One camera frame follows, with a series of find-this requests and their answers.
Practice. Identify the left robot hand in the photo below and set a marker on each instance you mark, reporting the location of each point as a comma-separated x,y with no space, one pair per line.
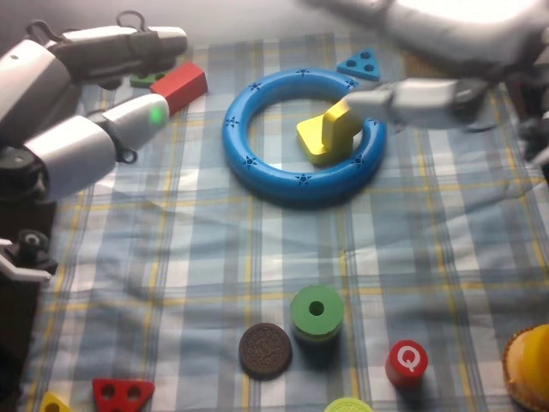
420,103

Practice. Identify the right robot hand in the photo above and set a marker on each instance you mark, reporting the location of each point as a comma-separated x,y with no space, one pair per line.
34,86

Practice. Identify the blue triangle block with holes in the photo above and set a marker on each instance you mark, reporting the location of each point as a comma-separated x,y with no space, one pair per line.
362,74

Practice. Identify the red rectangular block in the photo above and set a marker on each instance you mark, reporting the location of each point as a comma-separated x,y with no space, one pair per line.
180,83

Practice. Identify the orange cupcake toy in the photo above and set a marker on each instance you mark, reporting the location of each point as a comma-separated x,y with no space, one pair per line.
532,356

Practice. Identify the chocolate sandwich cookie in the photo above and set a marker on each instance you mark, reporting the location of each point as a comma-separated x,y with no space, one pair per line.
266,352

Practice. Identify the light green round piece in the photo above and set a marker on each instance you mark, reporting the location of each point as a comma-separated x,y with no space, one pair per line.
347,407

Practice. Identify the yellow piece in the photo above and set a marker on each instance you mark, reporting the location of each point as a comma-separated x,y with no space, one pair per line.
53,405

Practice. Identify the red triangle block with holes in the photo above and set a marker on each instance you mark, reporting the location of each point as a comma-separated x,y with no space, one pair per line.
121,404

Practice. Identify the blue plaid cloth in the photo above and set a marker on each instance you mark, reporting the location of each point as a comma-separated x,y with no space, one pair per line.
171,257

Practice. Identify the green disc with hole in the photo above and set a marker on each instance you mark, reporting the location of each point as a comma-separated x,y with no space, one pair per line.
300,317

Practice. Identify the red cylinder with letter Q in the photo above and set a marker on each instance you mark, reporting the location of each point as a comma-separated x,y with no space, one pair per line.
394,373

